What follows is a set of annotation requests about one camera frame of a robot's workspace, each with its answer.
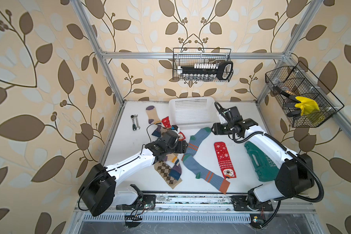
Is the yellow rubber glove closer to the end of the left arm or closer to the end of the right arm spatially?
the end of the right arm

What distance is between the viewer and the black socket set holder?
2.70ft

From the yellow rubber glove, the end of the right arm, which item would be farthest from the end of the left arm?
the yellow rubber glove

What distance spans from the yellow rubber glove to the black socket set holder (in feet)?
1.17

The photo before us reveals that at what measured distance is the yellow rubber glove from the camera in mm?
667
